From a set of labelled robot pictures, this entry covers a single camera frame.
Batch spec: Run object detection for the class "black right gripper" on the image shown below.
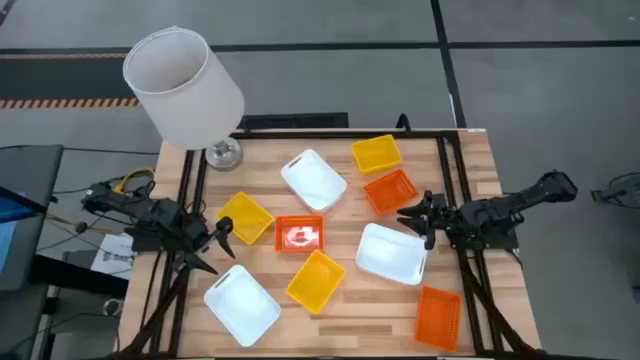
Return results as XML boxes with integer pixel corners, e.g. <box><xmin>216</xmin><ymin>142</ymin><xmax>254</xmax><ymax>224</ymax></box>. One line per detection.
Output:
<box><xmin>397</xmin><ymin>191</ymin><xmax>469</xmax><ymax>251</ymax></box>

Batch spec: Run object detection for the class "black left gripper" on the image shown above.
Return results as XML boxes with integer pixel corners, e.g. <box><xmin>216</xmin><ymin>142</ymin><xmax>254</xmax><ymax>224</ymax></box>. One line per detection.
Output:
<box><xmin>177</xmin><ymin>214</ymin><xmax>236</xmax><ymax>276</ymax></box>

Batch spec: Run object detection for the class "orange plastic slotted basket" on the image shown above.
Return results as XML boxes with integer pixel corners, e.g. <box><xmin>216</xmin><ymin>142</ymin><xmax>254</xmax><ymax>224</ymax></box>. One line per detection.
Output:
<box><xmin>363</xmin><ymin>168</ymin><xmax>419</xmax><ymax>217</ymax></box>
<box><xmin>414</xmin><ymin>285</ymin><xmax>462</xmax><ymax>353</ymax></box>
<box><xmin>274</xmin><ymin>214</ymin><xmax>326</xmax><ymax>254</ymax></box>

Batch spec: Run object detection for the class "yellow plastic slotted basket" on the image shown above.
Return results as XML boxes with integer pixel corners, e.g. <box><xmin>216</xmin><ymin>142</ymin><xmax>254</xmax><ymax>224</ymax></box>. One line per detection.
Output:
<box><xmin>351</xmin><ymin>134</ymin><xmax>403</xmax><ymax>175</ymax></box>
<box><xmin>285</xmin><ymin>249</ymin><xmax>347</xmax><ymax>316</ymax></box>
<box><xmin>216</xmin><ymin>191</ymin><xmax>275</xmax><ymax>246</ymax></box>

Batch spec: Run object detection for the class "white plastic basket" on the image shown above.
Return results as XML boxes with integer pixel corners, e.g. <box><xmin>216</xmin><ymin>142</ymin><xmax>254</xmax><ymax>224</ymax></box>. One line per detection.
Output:
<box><xmin>203</xmin><ymin>264</ymin><xmax>282</xmax><ymax>348</ymax></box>
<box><xmin>355</xmin><ymin>222</ymin><xmax>429</xmax><ymax>286</ymax></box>
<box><xmin>280</xmin><ymin>148</ymin><xmax>348</xmax><ymax>213</ymax></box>

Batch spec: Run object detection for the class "white printed paper sheet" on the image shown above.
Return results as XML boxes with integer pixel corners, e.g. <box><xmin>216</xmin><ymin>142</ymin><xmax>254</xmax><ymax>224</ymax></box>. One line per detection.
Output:
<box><xmin>90</xmin><ymin>233</ymin><xmax>135</xmax><ymax>280</ymax></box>

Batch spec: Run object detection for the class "black floor plate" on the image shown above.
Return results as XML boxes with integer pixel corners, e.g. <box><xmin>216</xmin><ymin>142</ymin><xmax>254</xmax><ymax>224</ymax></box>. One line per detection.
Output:
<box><xmin>237</xmin><ymin>112</ymin><xmax>350</xmax><ymax>131</ymax></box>

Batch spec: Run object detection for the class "table lamp with white shade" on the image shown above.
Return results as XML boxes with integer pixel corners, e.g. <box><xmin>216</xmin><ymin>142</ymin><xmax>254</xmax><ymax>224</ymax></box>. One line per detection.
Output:
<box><xmin>122</xmin><ymin>25</ymin><xmax>246</xmax><ymax>172</ymax></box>

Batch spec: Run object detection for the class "dark grey monitor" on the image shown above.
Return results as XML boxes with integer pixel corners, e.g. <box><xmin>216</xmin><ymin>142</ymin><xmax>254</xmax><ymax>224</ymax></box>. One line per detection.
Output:
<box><xmin>0</xmin><ymin>144</ymin><xmax>65</xmax><ymax>294</ymax></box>

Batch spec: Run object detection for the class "yellow cable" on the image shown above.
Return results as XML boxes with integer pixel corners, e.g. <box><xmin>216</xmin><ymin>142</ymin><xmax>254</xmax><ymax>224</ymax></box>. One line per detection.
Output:
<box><xmin>113</xmin><ymin>167</ymin><xmax>156</xmax><ymax>194</ymax></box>

